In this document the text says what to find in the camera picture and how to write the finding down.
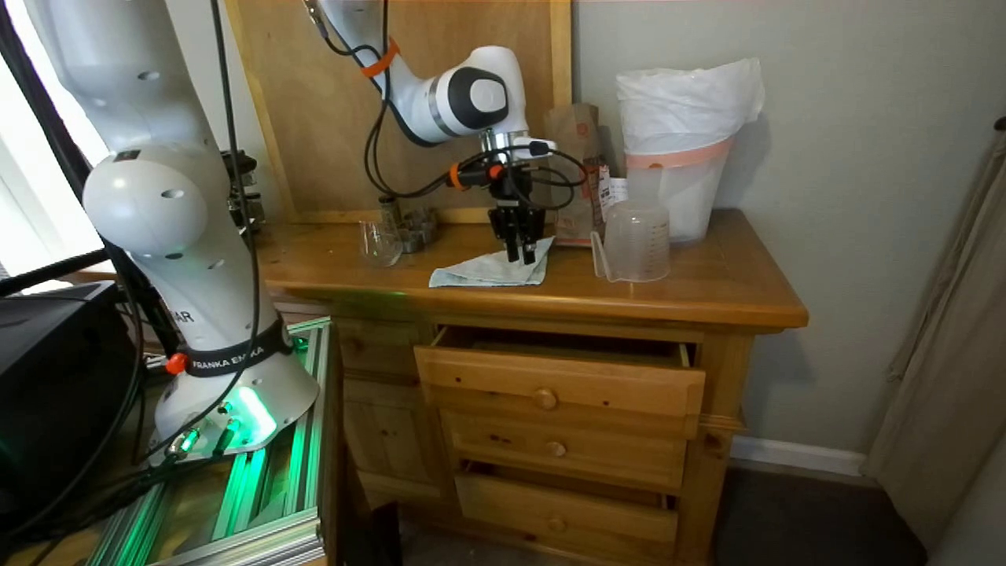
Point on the wooden dresser drawer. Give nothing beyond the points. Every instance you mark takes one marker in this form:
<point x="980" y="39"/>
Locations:
<point x="568" y="514"/>
<point x="618" y="456"/>
<point x="585" y="382"/>

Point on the large steel measuring cup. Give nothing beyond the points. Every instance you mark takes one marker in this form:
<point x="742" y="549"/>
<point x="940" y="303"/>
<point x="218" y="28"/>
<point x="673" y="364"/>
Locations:
<point x="421" y="225"/>

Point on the wooden dresser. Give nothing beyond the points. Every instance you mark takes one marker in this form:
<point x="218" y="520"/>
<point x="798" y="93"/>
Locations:
<point x="725" y="284"/>

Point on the aluminium frame with green light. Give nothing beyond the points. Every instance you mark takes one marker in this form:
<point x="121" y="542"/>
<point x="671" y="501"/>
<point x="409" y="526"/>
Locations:
<point x="262" y="493"/>

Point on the clear plastic container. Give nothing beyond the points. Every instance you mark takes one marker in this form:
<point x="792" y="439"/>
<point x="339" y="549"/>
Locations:
<point x="633" y="241"/>

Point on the white baseboard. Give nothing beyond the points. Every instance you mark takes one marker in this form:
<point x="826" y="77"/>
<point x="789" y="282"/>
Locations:
<point x="798" y="456"/>

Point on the stemless clear glass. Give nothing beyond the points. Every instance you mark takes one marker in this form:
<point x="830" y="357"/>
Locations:
<point x="378" y="247"/>

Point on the wooden backboard panel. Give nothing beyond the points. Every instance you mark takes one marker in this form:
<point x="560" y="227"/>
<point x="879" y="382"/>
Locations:
<point x="283" y="128"/>

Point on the brown paper bag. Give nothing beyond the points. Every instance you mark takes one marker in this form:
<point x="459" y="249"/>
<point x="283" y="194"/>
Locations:
<point x="584" y="128"/>

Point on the spice jar with dark lid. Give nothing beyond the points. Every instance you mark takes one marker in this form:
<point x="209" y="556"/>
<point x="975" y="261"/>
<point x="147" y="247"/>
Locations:
<point x="390" y="212"/>

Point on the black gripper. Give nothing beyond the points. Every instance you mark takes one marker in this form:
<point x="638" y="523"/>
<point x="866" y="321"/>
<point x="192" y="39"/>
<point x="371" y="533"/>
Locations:
<point x="516" y="188"/>

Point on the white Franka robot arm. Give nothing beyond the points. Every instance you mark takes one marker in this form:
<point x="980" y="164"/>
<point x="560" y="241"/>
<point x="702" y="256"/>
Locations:
<point x="198" y="284"/>

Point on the black box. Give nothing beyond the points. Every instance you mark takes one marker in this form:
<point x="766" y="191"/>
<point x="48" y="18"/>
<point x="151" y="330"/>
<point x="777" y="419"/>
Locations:
<point x="52" y="396"/>

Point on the beige curtain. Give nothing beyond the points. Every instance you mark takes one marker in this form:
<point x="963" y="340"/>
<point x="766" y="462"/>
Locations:
<point x="943" y="396"/>

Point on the white terry cloth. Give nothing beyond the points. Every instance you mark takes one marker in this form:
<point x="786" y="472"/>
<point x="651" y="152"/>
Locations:
<point x="473" y="276"/>

